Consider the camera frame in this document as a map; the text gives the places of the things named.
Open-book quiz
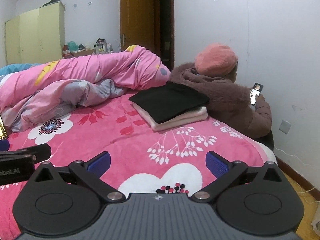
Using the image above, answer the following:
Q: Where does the black garment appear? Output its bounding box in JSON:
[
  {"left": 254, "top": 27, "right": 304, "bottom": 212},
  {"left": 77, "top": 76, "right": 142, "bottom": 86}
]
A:
[{"left": 129, "top": 81, "right": 209, "bottom": 124}]

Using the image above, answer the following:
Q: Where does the pink floral bed sheet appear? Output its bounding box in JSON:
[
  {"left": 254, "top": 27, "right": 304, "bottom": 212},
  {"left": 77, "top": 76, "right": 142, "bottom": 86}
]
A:
[{"left": 0, "top": 89, "right": 277, "bottom": 240}]

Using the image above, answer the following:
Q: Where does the folded white pink garment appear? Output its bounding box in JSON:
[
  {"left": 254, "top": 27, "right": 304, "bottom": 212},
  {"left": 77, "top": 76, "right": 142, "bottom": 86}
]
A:
[{"left": 131, "top": 103, "right": 208, "bottom": 132}]

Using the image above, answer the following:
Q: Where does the person in brown fleece coat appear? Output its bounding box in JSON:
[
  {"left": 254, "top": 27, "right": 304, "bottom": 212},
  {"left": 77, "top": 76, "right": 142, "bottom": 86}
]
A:
[{"left": 170, "top": 62, "right": 274, "bottom": 150}]

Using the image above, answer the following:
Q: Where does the pink grey quilt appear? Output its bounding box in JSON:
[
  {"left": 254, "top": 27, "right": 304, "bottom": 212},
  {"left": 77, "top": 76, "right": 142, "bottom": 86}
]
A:
[{"left": 1, "top": 45, "right": 170, "bottom": 133}]

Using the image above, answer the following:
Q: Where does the phone in person's hand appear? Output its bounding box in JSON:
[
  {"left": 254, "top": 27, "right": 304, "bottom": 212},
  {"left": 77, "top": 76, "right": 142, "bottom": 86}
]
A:
[{"left": 250, "top": 83, "right": 263, "bottom": 106}]

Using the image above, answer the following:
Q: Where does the pink beret hat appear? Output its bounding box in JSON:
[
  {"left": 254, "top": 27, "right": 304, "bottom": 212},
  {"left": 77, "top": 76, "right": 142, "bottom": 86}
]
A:
[{"left": 195, "top": 43, "right": 238, "bottom": 77}]

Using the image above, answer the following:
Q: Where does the clutter on far table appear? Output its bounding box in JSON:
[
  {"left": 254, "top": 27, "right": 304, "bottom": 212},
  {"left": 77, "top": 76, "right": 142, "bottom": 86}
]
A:
[{"left": 62, "top": 38, "right": 114, "bottom": 59}]

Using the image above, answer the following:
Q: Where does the yellow green wardrobe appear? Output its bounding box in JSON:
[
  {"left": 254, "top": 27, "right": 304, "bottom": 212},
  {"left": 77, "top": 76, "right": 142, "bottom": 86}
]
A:
[{"left": 5, "top": 2, "right": 65, "bottom": 64}]

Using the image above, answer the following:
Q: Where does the brown wooden door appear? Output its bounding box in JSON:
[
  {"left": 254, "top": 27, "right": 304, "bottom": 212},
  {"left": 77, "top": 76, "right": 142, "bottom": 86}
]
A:
[{"left": 120, "top": 0, "right": 175, "bottom": 70}]

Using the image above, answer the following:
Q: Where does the wall socket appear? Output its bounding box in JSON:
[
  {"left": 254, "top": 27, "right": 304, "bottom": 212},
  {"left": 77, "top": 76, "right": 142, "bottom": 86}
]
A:
[{"left": 279, "top": 120, "right": 291, "bottom": 134}]

